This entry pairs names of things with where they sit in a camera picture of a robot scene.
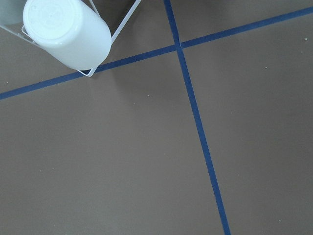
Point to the white cup right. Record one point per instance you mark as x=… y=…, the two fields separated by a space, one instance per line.
x=68 y=30

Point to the white wire cup rack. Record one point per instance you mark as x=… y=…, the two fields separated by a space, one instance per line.
x=11 y=20

